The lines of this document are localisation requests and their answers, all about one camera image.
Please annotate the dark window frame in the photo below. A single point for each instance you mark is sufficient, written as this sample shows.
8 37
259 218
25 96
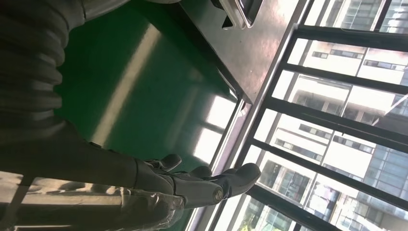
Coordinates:
334 38

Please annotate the white electronic scale steel tray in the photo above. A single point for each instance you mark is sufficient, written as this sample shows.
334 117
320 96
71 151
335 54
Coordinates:
239 12

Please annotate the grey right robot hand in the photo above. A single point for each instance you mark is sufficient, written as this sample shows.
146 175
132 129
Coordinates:
79 165

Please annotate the green conveyor belt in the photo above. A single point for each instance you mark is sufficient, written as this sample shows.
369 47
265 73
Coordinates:
127 79

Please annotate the aluminium conveyor rail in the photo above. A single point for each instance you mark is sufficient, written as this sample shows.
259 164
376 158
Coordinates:
230 134

